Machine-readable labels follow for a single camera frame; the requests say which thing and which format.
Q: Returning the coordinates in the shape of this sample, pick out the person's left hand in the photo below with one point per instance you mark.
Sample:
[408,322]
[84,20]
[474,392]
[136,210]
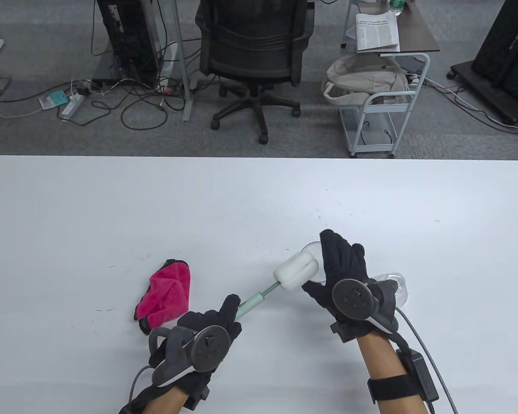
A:
[203,319]

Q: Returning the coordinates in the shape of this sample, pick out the person's right hand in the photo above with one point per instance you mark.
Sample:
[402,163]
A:
[343,263]

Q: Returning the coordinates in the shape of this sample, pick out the clear shaker cup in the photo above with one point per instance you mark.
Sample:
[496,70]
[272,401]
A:
[311,248]

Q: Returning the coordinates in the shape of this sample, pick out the pink microfibre cloth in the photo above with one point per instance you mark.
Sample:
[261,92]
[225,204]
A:
[166,297]

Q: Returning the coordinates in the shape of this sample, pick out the white green cup brush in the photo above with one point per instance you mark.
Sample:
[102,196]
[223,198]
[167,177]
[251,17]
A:
[295,271]

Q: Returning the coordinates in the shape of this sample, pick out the clear domed cup lid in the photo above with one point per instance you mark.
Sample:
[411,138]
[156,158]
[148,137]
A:
[399,282]

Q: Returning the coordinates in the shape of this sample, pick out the person's left forearm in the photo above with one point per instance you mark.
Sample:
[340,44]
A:
[168,401]

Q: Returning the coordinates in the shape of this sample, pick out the person's right forearm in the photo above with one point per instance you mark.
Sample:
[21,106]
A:
[380,358]

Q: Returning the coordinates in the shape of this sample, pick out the grey left hand controller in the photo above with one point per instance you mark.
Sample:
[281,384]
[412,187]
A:
[209,349]

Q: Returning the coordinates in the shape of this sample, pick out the grey hand controller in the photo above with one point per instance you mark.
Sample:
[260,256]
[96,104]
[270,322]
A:
[352,299]
[209,349]

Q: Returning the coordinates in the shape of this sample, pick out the grey right hand controller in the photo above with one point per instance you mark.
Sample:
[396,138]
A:
[352,299]

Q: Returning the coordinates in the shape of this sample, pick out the white metal cart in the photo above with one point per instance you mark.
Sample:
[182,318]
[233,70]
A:
[371,142]

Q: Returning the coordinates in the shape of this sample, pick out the beige backpack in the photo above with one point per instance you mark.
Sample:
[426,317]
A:
[362,79]

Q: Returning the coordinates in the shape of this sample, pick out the folded newspaper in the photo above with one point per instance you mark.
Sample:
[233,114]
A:
[377,30]

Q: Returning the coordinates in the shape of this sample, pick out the black mesh office chair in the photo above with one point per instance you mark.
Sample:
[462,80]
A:
[252,39]

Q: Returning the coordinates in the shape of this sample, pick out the brown side table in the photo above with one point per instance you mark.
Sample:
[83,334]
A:
[416,30]

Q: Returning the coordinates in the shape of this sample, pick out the white power strip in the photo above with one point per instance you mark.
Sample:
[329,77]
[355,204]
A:
[72,105]

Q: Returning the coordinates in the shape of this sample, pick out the black power adapter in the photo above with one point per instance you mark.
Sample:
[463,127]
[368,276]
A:
[83,91]

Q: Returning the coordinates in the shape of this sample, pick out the black wheeled stand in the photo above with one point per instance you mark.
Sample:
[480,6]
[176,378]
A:
[500,56]

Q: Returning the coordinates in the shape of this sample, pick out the green capped plastic bottle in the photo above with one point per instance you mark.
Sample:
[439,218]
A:
[396,6]

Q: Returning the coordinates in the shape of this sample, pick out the teal flat packet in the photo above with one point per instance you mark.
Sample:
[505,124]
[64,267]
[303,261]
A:
[54,100]

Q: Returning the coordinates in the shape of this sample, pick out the white metal desk leg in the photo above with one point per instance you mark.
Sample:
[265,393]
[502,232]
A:
[181,43]

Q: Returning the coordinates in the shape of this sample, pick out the black computer tower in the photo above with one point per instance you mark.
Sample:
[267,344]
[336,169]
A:
[129,39]

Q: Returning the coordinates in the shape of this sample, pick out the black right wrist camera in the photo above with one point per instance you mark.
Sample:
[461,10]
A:
[343,334]

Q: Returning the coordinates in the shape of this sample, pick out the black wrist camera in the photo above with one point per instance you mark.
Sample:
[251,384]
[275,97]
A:
[343,334]
[198,399]

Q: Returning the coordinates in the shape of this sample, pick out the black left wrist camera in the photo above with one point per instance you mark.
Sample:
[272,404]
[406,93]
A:
[198,399]

